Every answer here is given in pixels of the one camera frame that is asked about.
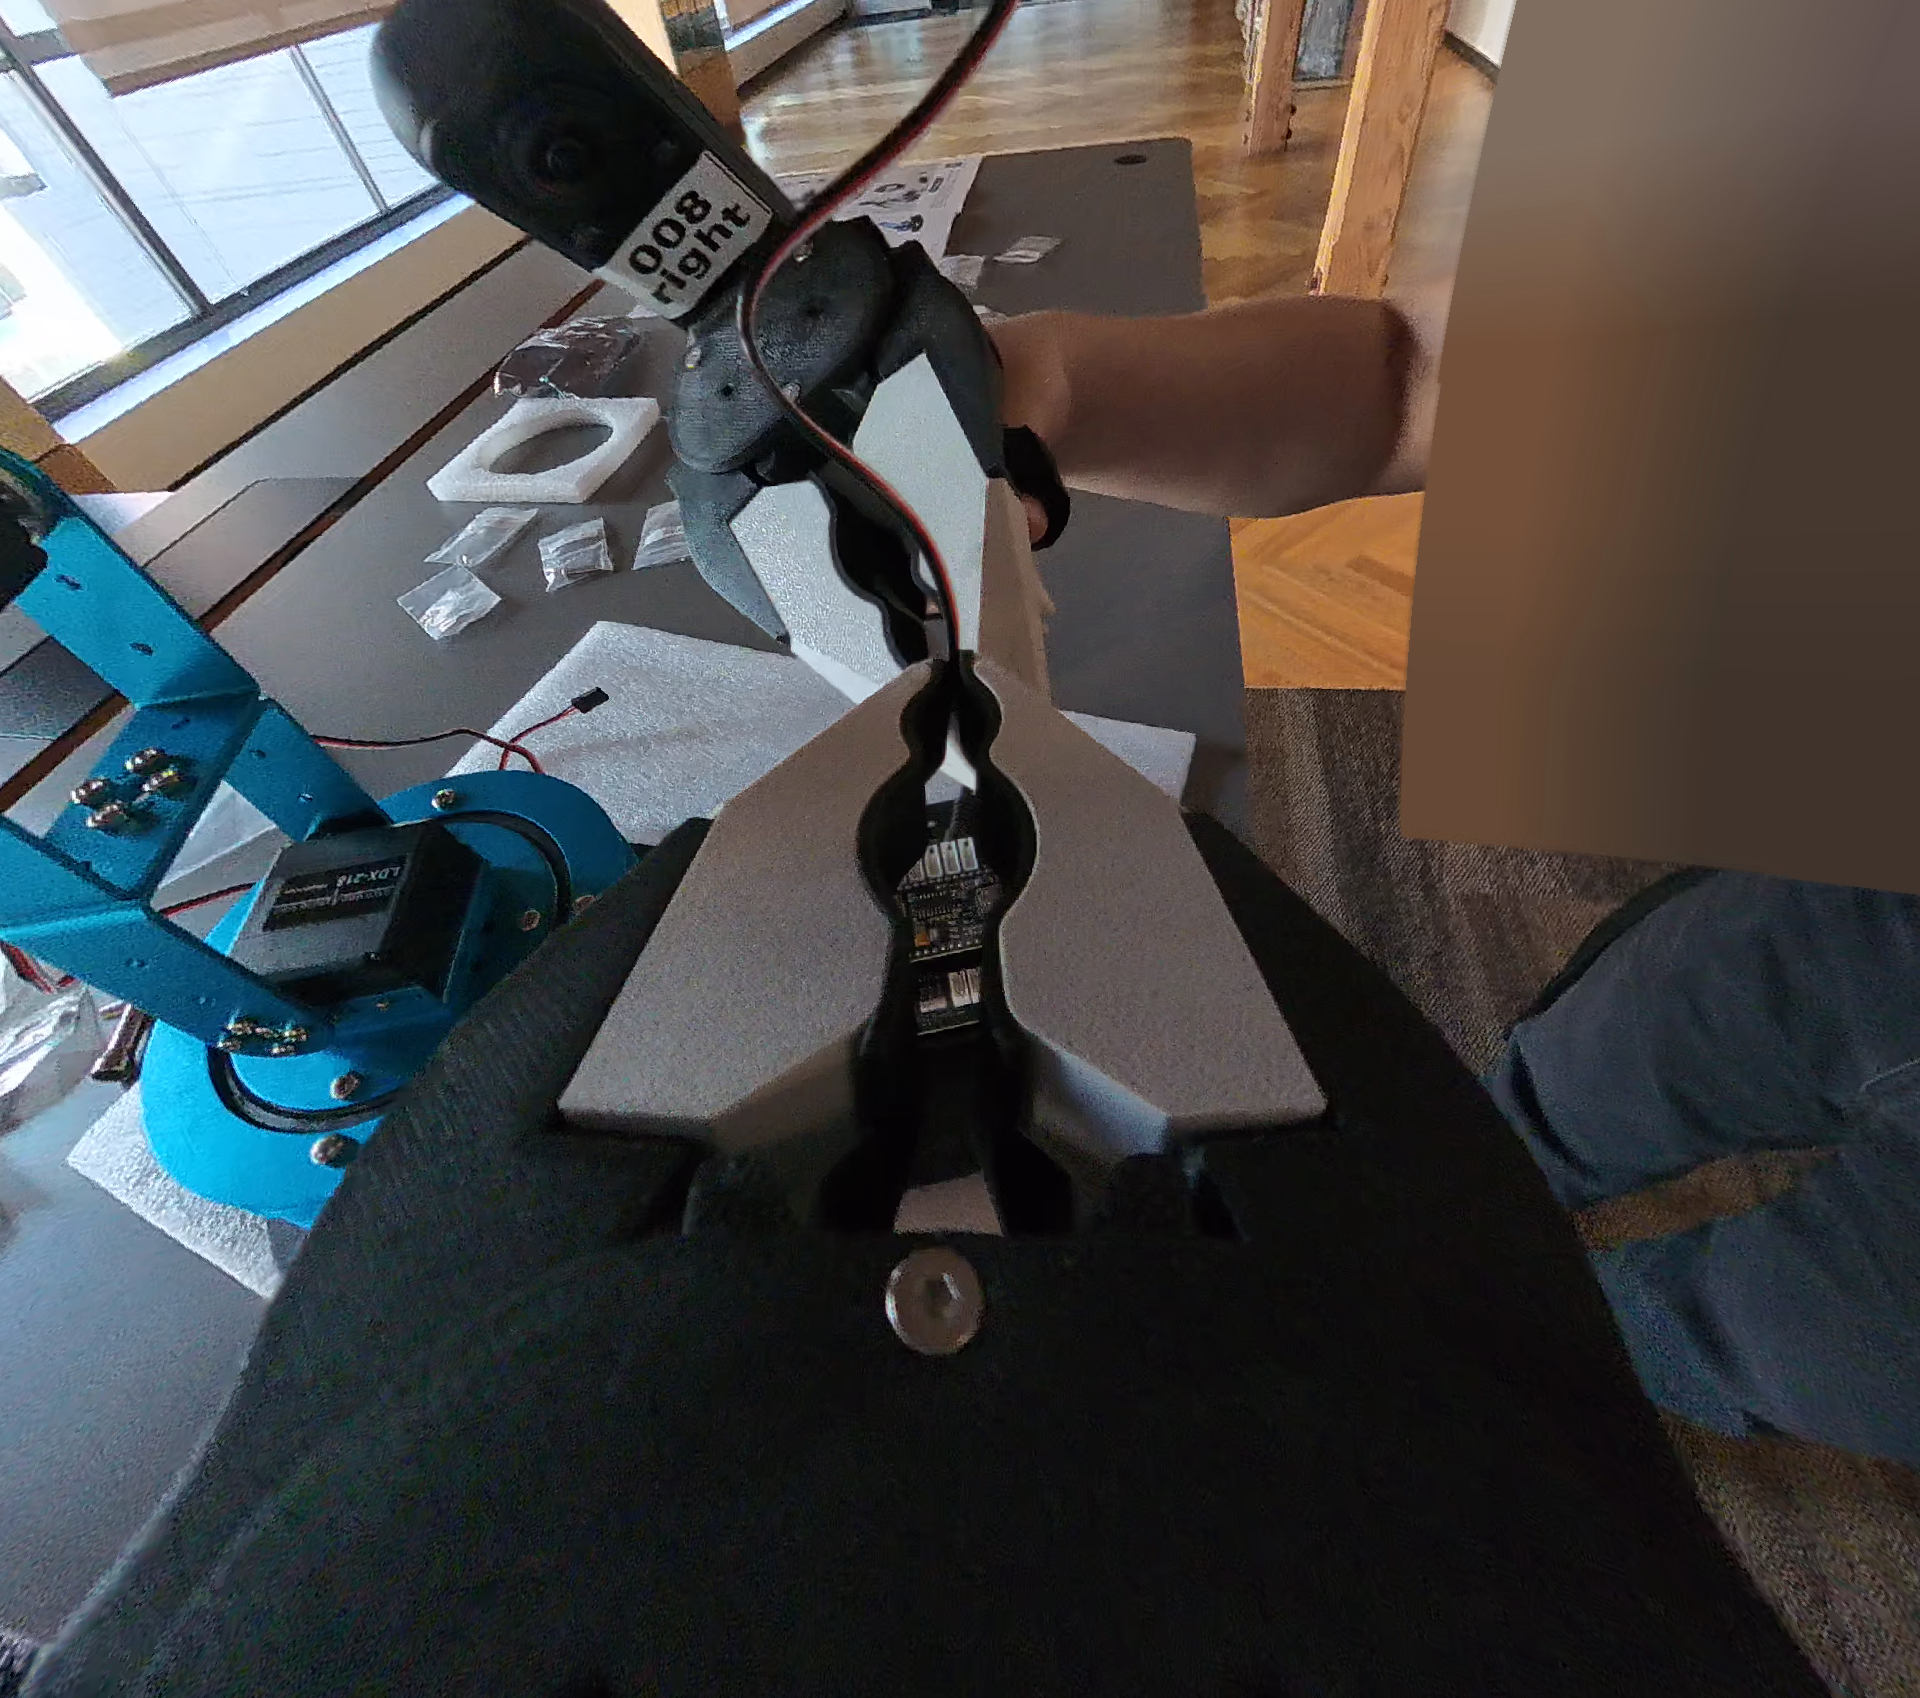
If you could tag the person's dark trousers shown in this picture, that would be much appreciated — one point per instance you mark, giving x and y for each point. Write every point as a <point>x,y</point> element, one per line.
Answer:
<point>1725,1128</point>

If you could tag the crumpled clear plastic bag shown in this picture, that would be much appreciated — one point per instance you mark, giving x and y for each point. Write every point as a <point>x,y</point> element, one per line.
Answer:
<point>38,1053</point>

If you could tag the servo controller circuit board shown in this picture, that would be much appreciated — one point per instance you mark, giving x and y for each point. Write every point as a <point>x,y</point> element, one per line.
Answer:
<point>948,919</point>

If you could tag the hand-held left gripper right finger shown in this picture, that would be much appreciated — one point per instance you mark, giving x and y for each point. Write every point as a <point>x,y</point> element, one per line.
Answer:
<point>1155,979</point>

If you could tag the blue toy robot arm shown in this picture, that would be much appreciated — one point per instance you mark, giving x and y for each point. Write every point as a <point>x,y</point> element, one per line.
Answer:
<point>210,1142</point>

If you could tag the white foam sheet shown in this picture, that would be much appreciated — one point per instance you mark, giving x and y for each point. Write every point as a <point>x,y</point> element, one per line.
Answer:
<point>674,708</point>

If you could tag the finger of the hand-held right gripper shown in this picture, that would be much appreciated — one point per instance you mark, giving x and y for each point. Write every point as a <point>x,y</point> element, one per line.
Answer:
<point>939,453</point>
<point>781,559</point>

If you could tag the dark anti-static bag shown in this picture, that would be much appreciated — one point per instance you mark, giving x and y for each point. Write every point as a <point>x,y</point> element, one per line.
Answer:
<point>578,357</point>

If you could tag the grey desk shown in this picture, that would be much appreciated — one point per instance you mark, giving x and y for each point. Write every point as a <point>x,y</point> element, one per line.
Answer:
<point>300,618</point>

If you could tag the person's right forearm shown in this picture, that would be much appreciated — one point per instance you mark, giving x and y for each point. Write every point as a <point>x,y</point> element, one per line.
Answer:
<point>1231,408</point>

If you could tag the white foam frame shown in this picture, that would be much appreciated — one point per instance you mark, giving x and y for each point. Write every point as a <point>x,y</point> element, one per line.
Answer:
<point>622,438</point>

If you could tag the printed instruction sheet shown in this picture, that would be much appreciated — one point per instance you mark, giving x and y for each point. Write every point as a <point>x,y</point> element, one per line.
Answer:
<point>930,190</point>

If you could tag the small flat clear bag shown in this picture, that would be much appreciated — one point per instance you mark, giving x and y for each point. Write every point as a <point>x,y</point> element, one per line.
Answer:
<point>1033,249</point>
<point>960,271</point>

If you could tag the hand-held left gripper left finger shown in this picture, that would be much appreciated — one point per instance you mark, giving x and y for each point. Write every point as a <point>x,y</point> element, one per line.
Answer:
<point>721,979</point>

